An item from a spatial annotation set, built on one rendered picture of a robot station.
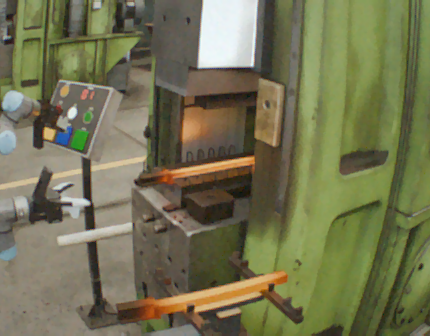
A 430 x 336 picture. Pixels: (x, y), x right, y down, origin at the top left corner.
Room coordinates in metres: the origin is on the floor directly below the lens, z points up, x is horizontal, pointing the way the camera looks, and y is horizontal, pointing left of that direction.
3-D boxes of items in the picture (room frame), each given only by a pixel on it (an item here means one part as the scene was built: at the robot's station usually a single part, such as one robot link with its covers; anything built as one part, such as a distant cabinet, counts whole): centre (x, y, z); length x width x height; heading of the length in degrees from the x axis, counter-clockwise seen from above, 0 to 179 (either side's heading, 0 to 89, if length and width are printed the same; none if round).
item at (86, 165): (1.93, 0.54, 0.54); 0.04 x 0.04 x 1.08; 36
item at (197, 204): (1.42, 0.00, 0.95); 0.12 x 0.08 x 0.06; 126
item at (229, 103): (1.65, -0.06, 1.24); 0.30 x 0.07 x 0.06; 126
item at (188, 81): (1.65, -0.02, 1.32); 0.42 x 0.20 x 0.10; 126
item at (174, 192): (1.65, -0.02, 0.96); 0.42 x 0.20 x 0.09; 126
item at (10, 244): (1.16, 0.65, 0.88); 0.11 x 0.08 x 0.11; 76
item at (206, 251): (1.61, -0.06, 0.69); 0.56 x 0.38 x 0.45; 126
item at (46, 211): (1.25, 0.50, 0.97); 0.12 x 0.08 x 0.09; 126
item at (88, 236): (1.75, 0.43, 0.62); 0.44 x 0.05 x 0.05; 126
